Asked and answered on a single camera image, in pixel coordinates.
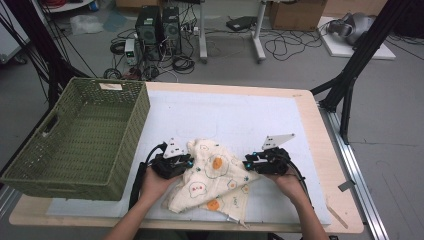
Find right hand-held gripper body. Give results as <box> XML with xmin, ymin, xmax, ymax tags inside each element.
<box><xmin>258</xmin><ymin>133</ymin><xmax>297</xmax><ymax>176</ymax></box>

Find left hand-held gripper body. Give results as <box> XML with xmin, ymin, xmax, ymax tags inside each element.
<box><xmin>149</xmin><ymin>137</ymin><xmax>194</xmax><ymax>180</ymax></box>

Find cream printed cloth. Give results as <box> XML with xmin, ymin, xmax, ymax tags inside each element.
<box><xmin>161</xmin><ymin>138</ymin><xmax>264</xmax><ymax>224</ymax></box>

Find green woven basket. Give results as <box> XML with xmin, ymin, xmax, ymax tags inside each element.
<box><xmin>0</xmin><ymin>77</ymin><xmax>152</xmax><ymax>202</ymax></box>

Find person's left hand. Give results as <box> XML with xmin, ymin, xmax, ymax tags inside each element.
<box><xmin>139</xmin><ymin>166</ymin><xmax>183</xmax><ymax>204</ymax></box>

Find person's right hand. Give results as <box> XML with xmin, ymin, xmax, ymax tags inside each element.
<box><xmin>266</xmin><ymin>168</ymin><xmax>308</xmax><ymax>205</ymax></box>

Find white grid mat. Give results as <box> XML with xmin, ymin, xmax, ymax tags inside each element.
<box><xmin>46</xmin><ymin>89</ymin><xmax>332</xmax><ymax>226</ymax></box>

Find person's dark trousers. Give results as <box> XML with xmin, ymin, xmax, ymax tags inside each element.
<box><xmin>133</xmin><ymin>229</ymin><xmax>268</xmax><ymax>240</ymax></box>

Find grey tape piece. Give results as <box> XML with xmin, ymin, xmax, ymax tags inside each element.
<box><xmin>337</xmin><ymin>179</ymin><xmax>357</xmax><ymax>193</ymax></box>

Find thin wooden stick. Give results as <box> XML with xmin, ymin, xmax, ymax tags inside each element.
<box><xmin>325</xmin><ymin>203</ymin><xmax>349</xmax><ymax>230</ymax></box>

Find small white power supply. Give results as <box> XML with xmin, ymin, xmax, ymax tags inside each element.
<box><xmin>124</xmin><ymin>38</ymin><xmax>138</xmax><ymax>66</ymax></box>

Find slim black computer tower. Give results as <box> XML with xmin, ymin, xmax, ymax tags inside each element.
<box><xmin>161</xmin><ymin>6</ymin><xmax>183</xmax><ymax>56</ymax></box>

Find white platform board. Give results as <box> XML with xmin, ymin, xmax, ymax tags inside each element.
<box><xmin>318</xmin><ymin>16</ymin><xmax>397</xmax><ymax>61</ymax></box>

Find large black computer tower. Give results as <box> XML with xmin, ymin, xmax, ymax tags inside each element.
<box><xmin>134</xmin><ymin>5</ymin><xmax>164</xmax><ymax>62</ymax></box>

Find black flat device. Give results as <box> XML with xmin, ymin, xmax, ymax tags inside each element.
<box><xmin>225</xmin><ymin>15</ymin><xmax>258</xmax><ymax>33</ymax></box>

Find brown cardboard box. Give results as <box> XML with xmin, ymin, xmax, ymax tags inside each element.
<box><xmin>268</xmin><ymin>0</ymin><xmax>328</xmax><ymax>32</ymax></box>

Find grey rounded device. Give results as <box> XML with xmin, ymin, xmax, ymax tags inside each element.
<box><xmin>328</xmin><ymin>12</ymin><xmax>376</xmax><ymax>46</ymax></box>

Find clear plastic bag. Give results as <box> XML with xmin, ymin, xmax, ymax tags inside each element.
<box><xmin>69</xmin><ymin>14</ymin><xmax>105</xmax><ymax>36</ymax></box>

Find white cabinet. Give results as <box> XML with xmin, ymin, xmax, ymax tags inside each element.
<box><xmin>0</xmin><ymin>6</ymin><xmax>31</xmax><ymax>64</ymax></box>

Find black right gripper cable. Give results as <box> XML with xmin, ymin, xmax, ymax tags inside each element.
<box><xmin>286</xmin><ymin>161</ymin><xmax>314</xmax><ymax>209</ymax></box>

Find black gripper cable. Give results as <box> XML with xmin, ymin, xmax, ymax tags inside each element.
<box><xmin>286</xmin><ymin>161</ymin><xmax>314</xmax><ymax>209</ymax></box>
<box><xmin>128</xmin><ymin>142</ymin><xmax>168</xmax><ymax>211</ymax></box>

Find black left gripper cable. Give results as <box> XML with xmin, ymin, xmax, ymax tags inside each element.
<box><xmin>128</xmin><ymin>142</ymin><xmax>168</xmax><ymax>211</ymax></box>

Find aluminium rail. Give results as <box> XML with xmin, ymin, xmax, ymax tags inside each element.
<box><xmin>319</xmin><ymin>106</ymin><xmax>390</xmax><ymax>240</ymax></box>

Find coiled black cable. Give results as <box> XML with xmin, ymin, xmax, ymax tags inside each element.
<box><xmin>171</xmin><ymin>54</ymin><xmax>196</xmax><ymax>75</ymax></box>

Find loose black floor cables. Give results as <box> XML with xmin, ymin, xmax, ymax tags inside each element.
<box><xmin>263</xmin><ymin>28</ymin><xmax>323</xmax><ymax>62</ymax></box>

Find white desk frame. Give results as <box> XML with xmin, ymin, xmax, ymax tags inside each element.
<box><xmin>198</xmin><ymin>0</ymin><xmax>268</xmax><ymax>64</ymax></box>

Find black metal frame stand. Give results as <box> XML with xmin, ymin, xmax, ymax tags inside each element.
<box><xmin>309</xmin><ymin>0</ymin><xmax>414</xmax><ymax>145</ymax></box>
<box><xmin>0</xmin><ymin>0</ymin><xmax>98</xmax><ymax>111</ymax></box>

